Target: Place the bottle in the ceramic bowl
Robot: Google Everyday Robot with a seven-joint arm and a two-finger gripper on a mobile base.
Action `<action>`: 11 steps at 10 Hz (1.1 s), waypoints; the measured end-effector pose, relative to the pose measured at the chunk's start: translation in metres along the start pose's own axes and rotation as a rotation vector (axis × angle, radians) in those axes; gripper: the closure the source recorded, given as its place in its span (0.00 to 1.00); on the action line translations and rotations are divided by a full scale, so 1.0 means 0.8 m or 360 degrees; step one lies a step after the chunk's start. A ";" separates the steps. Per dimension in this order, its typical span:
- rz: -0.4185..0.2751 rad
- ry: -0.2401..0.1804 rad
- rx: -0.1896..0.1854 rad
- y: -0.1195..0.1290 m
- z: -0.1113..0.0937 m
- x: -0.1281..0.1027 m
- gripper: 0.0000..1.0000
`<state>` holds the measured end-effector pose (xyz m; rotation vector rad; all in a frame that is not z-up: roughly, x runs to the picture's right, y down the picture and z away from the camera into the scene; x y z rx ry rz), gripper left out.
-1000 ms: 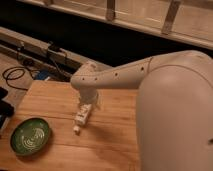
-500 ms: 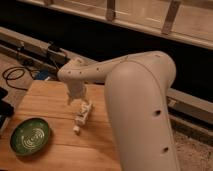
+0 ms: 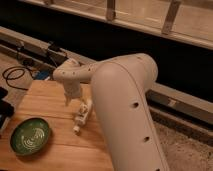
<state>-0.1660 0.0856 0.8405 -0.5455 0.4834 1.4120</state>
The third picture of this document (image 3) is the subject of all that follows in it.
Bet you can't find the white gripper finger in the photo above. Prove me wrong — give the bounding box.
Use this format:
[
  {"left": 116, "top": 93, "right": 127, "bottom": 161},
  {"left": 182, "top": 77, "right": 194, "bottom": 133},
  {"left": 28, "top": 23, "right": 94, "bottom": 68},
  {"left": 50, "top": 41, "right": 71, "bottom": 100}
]
[
  {"left": 65, "top": 96, "right": 71, "bottom": 106},
  {"left": 85, "top": 99, "right": 93, "bottom": 112}
]

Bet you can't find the small white bottle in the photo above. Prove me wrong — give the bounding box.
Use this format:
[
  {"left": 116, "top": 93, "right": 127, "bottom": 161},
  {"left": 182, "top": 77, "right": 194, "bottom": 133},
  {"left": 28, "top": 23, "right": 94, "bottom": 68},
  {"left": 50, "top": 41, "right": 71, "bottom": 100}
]
[{"left": 73, "top": 103, "right": 91, "bottom": 135}]

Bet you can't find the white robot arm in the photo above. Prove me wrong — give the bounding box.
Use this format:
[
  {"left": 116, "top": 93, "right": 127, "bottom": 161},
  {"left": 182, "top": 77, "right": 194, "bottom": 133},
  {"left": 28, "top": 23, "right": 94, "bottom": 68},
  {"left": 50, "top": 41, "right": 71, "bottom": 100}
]
[{"left": 53, "top": 53, "right": 170, "bottom": 171}]

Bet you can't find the green ceramic bowl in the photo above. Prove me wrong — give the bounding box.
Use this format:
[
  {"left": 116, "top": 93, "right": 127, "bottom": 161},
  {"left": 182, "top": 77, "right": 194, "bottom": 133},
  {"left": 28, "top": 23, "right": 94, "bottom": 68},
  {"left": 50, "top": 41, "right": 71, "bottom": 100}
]
[{"left": 10, "top": 117, "right": 51, "bottom": 156}]

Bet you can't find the blue object behind table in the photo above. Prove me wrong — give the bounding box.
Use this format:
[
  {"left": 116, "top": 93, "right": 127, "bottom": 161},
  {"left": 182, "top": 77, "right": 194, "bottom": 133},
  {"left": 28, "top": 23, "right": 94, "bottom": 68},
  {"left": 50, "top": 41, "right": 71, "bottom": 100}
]
[{"left": 34, "top": 71, "right": 49, "bottom": 80}]

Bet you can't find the black device at left edge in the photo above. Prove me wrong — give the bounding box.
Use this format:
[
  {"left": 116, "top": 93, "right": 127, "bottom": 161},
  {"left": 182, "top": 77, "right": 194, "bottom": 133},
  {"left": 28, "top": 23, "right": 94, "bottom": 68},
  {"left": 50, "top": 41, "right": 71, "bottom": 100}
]
[{"left": 0, "top": 87, "right": 14, "bottom": 129}]

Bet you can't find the black coiled cable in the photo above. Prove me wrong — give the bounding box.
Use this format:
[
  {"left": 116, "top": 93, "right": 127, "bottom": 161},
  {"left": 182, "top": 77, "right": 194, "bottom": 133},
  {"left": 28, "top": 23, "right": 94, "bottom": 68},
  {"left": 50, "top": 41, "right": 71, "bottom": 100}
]
[{"left": 2, "top": 65, "right": 35, "bottom": 91}]

